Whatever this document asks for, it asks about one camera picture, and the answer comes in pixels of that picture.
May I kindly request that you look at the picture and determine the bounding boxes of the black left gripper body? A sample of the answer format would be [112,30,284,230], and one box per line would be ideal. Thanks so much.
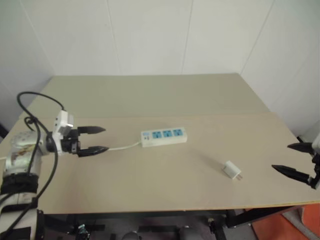
[61,128,82,157]

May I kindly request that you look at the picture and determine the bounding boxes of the white power strip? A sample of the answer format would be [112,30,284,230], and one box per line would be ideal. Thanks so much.
[140,126,188,148]

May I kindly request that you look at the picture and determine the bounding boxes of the white plug adapter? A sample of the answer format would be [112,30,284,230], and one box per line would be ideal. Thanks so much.
[222,160,244,182]

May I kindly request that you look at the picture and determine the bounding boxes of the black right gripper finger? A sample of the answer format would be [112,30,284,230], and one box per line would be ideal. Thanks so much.
[287,142,314,154]
[271,164,311,185]

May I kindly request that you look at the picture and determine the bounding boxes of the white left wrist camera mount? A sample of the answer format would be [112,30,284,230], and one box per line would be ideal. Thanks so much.
[51,109,75,157]

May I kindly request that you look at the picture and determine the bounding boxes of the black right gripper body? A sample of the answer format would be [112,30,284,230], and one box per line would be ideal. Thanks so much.
[309,151,320,190]

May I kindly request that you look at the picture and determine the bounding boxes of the dark rounded shape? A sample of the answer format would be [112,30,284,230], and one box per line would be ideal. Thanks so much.
[121,231,141,240]

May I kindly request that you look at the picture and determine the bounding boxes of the black table frame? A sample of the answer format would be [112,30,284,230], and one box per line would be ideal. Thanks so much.
[34,203,313,240]

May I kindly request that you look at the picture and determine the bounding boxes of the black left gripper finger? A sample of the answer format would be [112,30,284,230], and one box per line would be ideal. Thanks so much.
[77,145,110,159]
[77,126,107,136]

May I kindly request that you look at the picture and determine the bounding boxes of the small teal object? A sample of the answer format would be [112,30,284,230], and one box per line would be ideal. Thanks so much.
[76,224,89,236]

